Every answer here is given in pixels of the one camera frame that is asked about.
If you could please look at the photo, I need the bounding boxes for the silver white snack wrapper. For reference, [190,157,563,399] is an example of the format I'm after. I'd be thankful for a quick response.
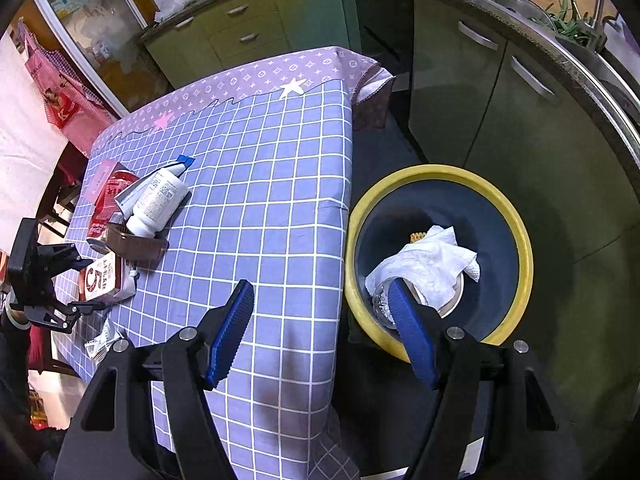
[85,318,125,365]

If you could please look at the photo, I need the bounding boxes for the white paper towel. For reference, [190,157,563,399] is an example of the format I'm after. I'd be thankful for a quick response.
[364,226,480,310]

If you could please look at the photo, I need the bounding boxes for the red soda can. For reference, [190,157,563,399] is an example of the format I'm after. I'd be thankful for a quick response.
[87,170,138,240]

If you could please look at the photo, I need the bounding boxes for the white plastic pill bottle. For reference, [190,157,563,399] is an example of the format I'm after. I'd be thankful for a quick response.
[126,170,189,238]

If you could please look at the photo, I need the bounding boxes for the yellow rimmed trash bin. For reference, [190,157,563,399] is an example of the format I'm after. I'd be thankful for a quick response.
[345,164,534,361]

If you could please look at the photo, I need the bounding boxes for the green kitchen cabinets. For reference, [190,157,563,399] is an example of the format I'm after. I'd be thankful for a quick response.
[139,0,640,281]

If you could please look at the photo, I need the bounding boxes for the steel kitchen sink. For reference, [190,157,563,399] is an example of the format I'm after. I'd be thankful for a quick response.
[488,0,555,30]

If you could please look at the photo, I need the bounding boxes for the steel kitchen faucet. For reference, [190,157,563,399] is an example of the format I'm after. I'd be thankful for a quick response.
[570,0,618,52]

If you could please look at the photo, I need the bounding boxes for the red white paper carton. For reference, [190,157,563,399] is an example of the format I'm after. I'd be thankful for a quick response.
[78,252,137,306]

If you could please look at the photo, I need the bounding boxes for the pink cardboard box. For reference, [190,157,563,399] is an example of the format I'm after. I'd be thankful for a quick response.
[80,159,125,204]

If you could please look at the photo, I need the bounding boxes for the toothpaste tube blue cap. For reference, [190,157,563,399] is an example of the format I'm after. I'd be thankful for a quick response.
[115,155,195,220]

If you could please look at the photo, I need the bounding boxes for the blue checked tablecloth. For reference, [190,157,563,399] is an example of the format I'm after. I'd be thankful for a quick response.
[54,77,366,479]

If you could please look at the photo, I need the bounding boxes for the red checked hanging apron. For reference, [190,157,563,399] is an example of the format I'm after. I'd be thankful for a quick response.
[17,18,114,158]

